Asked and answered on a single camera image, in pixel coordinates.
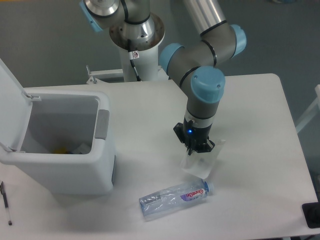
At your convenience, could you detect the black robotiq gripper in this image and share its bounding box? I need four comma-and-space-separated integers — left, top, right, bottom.
173, 119, 215, 155

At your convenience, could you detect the clear plastic wrapper bag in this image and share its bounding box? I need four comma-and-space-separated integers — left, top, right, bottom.
180, 139, 226, 179

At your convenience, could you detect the clear plastic water bottle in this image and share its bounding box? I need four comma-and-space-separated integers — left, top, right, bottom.
139, 178, 215, 221

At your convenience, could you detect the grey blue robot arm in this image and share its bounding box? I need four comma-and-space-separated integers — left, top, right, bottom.
79, 0, 247, 156

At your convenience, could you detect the white plastic trash can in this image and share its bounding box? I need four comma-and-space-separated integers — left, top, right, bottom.
0, 90, 116, 195

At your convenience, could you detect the trash inside the can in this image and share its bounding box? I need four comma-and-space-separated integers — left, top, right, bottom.
52, 143, 91, 155

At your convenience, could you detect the white trash can lid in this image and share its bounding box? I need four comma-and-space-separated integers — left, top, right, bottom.
0, 61, 41, 152

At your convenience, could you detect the black device at table edge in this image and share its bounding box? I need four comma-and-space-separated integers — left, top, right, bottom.
302, 202, 320, 229

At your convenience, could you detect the black ballpoint pen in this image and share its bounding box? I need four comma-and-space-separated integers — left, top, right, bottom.
0, 181, 13, 226

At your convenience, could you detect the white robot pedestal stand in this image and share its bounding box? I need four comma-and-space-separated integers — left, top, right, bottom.
85, 32, 171, 85

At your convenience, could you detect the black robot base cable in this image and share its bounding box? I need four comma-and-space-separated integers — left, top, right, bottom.
126, 38, 143, 82

